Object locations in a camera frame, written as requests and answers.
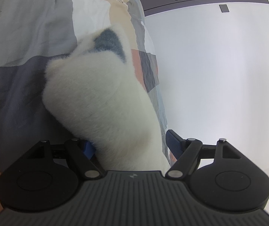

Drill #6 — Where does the cream striped fleece sweater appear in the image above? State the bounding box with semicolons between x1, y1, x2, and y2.
42;25;170;173

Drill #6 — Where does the colourful patchwork bed quilt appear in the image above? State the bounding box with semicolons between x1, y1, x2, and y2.
0;0;180;219

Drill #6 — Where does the grey wall switch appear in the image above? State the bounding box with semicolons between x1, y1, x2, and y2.
219;4;229;13

